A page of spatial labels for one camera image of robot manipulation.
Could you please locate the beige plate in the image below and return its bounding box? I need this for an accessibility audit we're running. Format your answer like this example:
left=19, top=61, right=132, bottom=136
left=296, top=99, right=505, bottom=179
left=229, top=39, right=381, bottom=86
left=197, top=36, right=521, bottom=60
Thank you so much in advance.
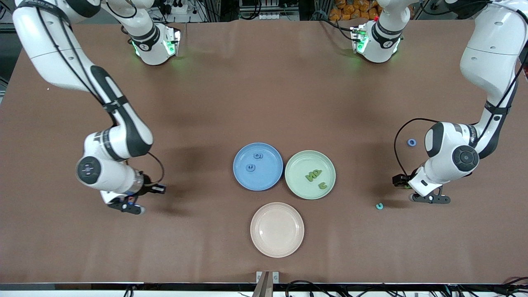
left=250, top=202, right=305, bottom=259

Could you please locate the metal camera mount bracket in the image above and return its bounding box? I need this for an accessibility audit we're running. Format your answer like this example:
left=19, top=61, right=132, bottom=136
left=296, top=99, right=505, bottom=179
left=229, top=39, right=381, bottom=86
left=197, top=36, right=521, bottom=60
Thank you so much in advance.
left=252, top=271, right=280, bottom=297

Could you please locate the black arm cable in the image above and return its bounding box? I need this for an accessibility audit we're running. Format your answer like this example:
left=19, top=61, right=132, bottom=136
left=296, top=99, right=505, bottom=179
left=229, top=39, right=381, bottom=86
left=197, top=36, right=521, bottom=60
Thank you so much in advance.
left=394, top=0, right=528, bottom=178
left=35, top=0, right=165, bottom=187

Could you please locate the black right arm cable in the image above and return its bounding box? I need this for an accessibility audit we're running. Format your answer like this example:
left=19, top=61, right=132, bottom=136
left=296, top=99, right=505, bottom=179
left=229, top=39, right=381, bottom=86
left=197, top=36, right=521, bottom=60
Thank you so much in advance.
left=35, top=0, right=165, bottom=187

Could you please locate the orange objects pile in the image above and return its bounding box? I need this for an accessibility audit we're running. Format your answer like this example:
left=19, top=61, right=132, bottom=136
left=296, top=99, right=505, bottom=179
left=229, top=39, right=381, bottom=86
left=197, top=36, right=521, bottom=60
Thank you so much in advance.
left=329, top=0, right=382, bottom=21

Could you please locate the green plate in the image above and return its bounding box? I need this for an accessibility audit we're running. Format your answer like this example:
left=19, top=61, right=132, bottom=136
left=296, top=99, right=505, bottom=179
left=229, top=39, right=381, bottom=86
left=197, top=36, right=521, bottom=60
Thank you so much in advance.
left=285, top=150, right=336, bottom=200

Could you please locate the blue plate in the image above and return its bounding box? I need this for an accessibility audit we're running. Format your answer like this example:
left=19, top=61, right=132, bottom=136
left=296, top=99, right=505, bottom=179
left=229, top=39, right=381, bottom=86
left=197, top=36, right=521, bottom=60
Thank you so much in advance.
left=233, top=142, right=284, bottom=191

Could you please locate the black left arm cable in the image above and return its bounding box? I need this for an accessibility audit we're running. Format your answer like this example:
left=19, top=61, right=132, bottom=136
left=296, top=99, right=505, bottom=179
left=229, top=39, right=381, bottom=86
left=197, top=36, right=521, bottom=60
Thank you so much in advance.
left=394, top=0, right=528, bottom=178

